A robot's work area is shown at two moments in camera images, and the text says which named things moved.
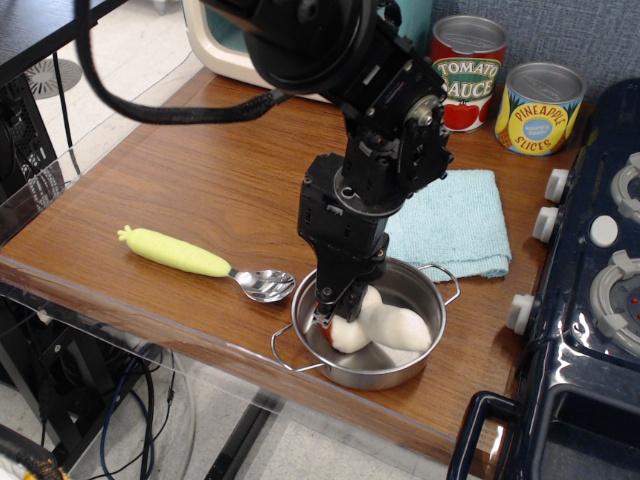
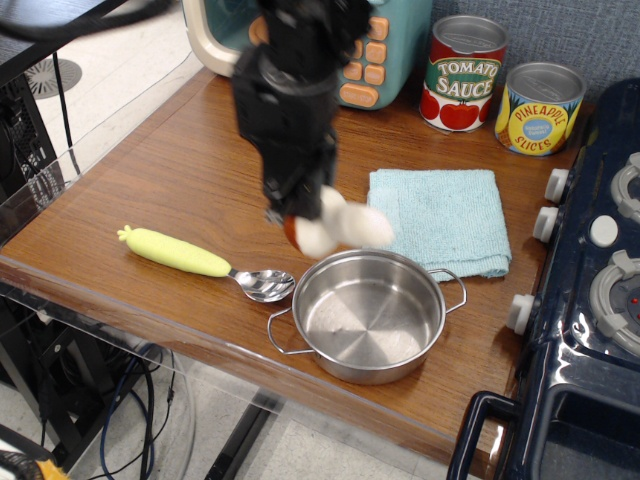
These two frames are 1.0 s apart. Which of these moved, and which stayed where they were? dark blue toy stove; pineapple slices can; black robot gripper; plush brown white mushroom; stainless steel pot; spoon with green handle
Moved: plush brown white mushroom; black robot gripper; stainless steel pot
Stayed: pineapple slices can; dark blue toy stove; spoon with green handle
